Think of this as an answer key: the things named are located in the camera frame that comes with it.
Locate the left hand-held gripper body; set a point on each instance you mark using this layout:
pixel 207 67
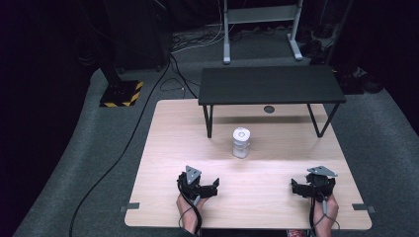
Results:
pixel 191 186

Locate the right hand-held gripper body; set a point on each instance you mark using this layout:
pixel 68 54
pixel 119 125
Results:
pixel 321 186

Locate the person's left hand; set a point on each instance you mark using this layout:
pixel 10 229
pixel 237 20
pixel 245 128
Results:
pixel 189 210

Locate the person's right hand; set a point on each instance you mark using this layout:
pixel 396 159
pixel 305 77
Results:
pixel 324 212

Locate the person's red patterned clothing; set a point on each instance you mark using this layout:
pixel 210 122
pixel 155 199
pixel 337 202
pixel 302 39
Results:
pixel 297 233

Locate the grey tape strip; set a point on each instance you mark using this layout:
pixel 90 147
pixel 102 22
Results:
pixel 130 207
pixel 362 207

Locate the white plastic bottle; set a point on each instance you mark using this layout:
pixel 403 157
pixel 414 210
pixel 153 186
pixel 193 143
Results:
pixel 241 143

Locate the black metal-legged riser shelf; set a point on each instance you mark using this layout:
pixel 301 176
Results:
pixel 270 84

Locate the black shoe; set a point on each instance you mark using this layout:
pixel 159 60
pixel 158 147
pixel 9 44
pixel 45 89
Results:
pixel 312 49
pixel 360 82

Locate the yellow-black striped stand base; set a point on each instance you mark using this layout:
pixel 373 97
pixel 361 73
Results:
pixel 123 94

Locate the black equipment cabinet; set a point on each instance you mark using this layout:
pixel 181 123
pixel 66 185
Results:
pixel 141 36

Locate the grey metal stand frame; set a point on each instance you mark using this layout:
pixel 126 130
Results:
pixel 260 15

